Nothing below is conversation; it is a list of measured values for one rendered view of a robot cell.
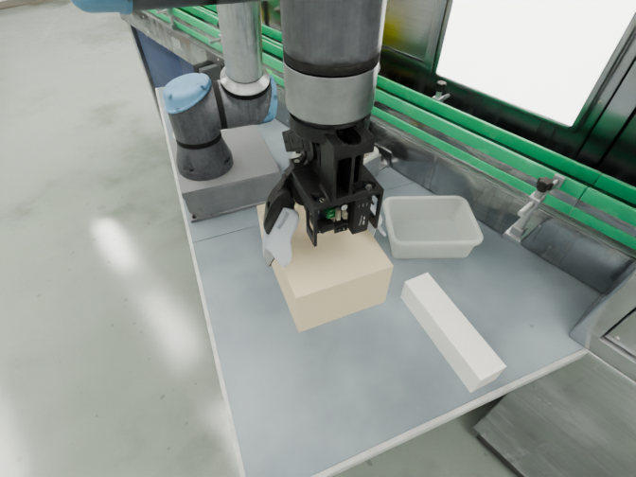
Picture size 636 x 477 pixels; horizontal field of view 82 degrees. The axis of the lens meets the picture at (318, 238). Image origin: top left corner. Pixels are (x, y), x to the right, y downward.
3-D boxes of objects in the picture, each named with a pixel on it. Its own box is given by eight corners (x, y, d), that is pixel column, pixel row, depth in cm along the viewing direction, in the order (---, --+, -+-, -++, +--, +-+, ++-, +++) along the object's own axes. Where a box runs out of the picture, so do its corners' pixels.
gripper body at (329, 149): (310, 252, 37) (309, 149, 28) (284, 199, 42) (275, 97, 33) (379, 232, 39) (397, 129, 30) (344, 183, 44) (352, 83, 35)
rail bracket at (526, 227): (536, 238, 93) (582, 164, 76) (500, 273, 85) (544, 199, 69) (518, 227, 95) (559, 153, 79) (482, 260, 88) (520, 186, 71)
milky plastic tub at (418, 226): (475, 266, 93) (486, 242, 86) (386, 268, 92) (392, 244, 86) (456, 218, 105) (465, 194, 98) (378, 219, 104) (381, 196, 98)
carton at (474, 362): (470, 393, 70) (481, 380, 66) (400, 296, 85) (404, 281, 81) (495, 379, 72) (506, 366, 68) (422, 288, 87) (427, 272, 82)
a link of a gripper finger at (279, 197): (256, 232, 40) (294, 167, 36) (252, 222, 41) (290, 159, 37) (290, 238, 43) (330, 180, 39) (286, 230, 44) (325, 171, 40)
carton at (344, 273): (298, 332, 45) (295, 298, 40) (262, 242, 55) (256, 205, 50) (384, 301, 48) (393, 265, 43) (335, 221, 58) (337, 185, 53)
